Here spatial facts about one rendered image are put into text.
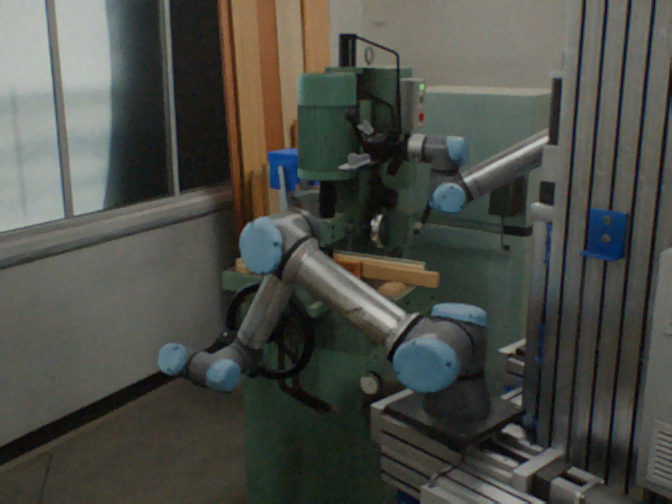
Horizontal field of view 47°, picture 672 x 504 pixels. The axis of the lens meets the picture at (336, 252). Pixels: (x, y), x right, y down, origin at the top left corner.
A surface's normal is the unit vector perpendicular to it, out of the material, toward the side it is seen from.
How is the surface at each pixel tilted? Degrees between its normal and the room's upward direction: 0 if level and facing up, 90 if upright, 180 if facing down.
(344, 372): 90
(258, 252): 86
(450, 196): 90
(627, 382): 90
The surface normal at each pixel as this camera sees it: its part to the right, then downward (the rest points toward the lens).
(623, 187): -0.73, 0.18
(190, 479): 0.00, -0.97
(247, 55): 0.84, 0.08
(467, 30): -0.54, 0.21
